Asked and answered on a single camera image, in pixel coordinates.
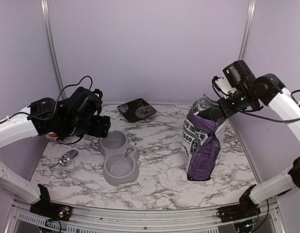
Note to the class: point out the right aluminium frame post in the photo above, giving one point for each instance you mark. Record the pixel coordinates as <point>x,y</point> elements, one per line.
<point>247,29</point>

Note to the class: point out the metal food scoop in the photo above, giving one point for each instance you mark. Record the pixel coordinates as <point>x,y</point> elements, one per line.
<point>66,159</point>

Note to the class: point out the purple pet food bag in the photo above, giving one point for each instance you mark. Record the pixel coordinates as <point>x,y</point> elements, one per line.
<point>202,138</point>

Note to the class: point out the front aluminium rail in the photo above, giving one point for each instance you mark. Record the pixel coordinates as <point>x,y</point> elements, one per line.
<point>101,220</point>

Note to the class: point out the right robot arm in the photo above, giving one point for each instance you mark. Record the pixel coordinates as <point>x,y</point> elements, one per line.
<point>266,98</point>

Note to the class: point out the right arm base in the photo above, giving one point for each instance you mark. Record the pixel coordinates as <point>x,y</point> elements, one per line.
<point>235,212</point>

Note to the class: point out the red and white bowl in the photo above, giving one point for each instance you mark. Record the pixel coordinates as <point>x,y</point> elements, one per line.
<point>51,136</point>

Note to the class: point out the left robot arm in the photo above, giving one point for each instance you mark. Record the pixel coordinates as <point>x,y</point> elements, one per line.
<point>38,119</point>

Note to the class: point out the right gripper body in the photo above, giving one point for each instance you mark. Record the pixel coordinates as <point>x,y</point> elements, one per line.
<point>241,101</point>

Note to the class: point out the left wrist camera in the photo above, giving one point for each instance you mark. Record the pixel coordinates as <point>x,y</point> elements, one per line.
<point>98,93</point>

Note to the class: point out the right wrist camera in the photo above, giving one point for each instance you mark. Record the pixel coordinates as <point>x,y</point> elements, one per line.
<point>222,85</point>

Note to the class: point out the black floral square plate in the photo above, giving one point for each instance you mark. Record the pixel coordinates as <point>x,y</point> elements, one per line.
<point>136,110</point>

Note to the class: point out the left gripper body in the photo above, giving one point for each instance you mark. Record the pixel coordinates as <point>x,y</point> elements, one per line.
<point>81,127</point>

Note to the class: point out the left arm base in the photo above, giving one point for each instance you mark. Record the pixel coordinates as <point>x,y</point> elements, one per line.
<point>56,211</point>

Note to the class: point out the grey double pet bowl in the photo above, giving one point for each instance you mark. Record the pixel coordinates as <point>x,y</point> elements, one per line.
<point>120,159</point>

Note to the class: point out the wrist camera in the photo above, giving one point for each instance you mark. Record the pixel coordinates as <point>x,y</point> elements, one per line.
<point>222,85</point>
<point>98,93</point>

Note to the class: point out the aluminium frame post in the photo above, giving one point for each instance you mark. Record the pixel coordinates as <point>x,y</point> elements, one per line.
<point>50,42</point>
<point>247,29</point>

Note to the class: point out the left aluminium frame post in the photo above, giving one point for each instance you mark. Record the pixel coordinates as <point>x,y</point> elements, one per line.
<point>50,42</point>

